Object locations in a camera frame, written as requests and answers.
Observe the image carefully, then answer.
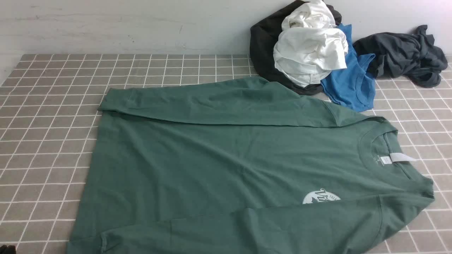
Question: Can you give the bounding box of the white crumpled shirt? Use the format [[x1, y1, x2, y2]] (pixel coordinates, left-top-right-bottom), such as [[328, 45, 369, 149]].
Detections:
[[273, 0, 349, 88]]

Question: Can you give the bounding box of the blue shirt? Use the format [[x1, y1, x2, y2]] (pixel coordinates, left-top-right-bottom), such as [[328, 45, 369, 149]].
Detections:
[[321, 24, 376, 112]]

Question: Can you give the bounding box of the grey grid-pattern tablecloth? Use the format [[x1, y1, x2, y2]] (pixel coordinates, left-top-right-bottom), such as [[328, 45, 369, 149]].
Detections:
[[0, 54, 452, 254]]

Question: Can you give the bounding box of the dark grey crumpled garment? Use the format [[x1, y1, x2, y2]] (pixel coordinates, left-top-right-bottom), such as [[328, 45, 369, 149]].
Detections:
[[353, 25, 448, 88]]

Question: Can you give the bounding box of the black garment under pile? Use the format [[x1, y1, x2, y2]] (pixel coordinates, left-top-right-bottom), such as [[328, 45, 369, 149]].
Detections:
[[250, 0, 342, 96]]

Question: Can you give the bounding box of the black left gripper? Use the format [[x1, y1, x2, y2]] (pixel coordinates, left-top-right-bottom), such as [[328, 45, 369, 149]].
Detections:
[[0, 245, 17, 254]]

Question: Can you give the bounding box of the green long-sleeved shirt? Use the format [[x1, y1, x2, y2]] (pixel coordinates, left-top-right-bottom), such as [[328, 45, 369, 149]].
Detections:
[[66, 77, 434, 254]]

